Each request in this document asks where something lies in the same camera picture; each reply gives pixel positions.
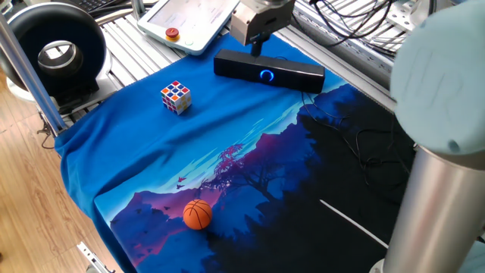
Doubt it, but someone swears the white teach pendant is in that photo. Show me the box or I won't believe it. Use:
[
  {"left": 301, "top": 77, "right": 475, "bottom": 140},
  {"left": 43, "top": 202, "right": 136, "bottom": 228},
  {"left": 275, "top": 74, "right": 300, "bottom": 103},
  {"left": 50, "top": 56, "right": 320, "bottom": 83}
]
[{"left": 136, "top": 0, "right": 242, "bottom": 57}]

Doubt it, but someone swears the silver Schunk gripper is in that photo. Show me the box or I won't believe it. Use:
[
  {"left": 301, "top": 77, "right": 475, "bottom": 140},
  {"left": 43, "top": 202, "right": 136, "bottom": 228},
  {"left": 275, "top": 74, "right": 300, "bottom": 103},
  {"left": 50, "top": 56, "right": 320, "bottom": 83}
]
[{"left": 230, "top": 0, "right": 296, "bottom": 58}]

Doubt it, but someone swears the metal bracket rail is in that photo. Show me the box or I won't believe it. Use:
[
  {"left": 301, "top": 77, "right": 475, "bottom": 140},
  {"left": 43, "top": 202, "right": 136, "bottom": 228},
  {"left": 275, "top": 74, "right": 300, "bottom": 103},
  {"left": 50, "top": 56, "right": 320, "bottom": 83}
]
[{"left": 77, "top": 241, "right": 117, "bottom": 273}]

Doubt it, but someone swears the aluminium frame post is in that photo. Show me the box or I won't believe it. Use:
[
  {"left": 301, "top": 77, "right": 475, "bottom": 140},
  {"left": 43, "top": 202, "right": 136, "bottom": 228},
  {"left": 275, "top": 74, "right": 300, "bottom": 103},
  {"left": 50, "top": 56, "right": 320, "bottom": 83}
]
[{"left": 0, "top": 14, "right": 68, "bottom": 136}]

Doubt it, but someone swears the thin black speaker cable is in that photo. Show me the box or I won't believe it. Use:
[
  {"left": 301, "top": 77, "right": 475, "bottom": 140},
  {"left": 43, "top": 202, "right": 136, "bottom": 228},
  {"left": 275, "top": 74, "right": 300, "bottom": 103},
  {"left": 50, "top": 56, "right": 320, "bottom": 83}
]
[{"left": 301, "top": 92, "right": 412, "bottom": 190}]

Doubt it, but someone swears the thin white strip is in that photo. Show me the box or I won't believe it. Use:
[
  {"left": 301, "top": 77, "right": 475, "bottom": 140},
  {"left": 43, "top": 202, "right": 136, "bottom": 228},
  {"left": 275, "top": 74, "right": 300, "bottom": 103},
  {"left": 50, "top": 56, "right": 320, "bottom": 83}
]
[{"left": 320, "top": 199, "right": 390, "bottom": 249}]

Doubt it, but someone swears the Rubik's cube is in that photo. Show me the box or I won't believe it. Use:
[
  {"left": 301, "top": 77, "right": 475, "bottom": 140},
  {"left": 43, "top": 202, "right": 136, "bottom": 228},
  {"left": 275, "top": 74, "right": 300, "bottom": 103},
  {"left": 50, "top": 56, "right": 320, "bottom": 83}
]
[{"left": 160, "top": 80, "right": 192, "bottom": 116}]

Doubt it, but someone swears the orange mini basketball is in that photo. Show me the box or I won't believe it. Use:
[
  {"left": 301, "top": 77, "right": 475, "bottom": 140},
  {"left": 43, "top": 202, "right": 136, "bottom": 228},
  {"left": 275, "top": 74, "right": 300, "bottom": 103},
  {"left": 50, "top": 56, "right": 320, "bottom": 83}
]
[{"left": 183, "top": 199, "right": 214, "bottom": 231}]

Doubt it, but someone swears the black keyboard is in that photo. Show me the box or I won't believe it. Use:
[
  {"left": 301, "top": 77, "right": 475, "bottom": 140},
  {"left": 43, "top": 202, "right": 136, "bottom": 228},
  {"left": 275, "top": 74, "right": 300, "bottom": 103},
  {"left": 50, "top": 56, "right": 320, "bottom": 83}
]
[{"left": 71, "top": 0, "right": 128, "bottom": 12}]

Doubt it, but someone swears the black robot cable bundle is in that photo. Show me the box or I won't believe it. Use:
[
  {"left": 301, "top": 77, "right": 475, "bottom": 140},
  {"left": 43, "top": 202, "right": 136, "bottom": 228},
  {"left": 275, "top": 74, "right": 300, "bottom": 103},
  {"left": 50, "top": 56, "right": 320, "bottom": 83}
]
[{"left": 308, "top": 0, "right": 402, "bottom": 58}]

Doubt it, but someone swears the silver metal post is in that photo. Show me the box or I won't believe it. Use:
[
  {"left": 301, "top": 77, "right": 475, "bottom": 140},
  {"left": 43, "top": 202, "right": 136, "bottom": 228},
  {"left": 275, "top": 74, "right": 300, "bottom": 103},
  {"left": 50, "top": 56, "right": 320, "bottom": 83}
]
[{"left": 131, "top": 0, "right": 147, "bottom": 20}]

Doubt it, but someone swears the black ring device on base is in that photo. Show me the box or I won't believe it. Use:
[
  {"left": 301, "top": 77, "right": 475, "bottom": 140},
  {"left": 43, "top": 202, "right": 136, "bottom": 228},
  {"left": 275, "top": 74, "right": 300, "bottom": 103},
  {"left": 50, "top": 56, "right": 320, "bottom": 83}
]
[{"left": 0, "top": 2, "right": 119, "bottom": 115}]

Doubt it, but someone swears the blue landscape printed cloth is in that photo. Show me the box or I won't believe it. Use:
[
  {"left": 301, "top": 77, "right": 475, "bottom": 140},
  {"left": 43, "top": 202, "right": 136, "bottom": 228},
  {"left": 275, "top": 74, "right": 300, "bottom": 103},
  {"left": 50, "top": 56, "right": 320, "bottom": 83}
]
[{"left": 55, "top": 32, "right": 418, "bottom": 273}]

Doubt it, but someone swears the black speaker bar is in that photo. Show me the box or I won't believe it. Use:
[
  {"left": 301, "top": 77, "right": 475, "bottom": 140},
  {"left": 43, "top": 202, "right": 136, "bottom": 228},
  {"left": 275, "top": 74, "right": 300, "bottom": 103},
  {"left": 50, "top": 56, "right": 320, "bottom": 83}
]
[{"left": 213, "top": 48, "right": 326, "bottom": 95}]

